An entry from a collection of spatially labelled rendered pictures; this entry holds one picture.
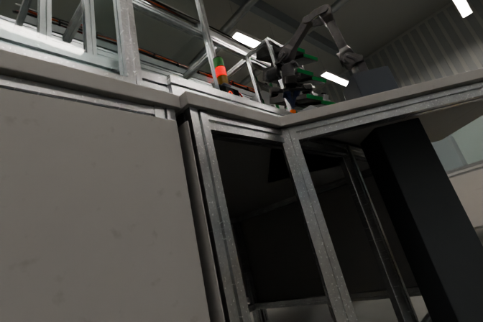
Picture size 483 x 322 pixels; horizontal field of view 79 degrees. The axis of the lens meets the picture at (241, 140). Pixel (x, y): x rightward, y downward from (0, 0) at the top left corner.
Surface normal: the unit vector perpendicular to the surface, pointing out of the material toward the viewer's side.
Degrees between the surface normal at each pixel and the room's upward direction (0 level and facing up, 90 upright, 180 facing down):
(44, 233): 90
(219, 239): 90
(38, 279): 90
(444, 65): 90
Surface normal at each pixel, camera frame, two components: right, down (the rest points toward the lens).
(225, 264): 0.69, -0.40
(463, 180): -0.73, -0.08
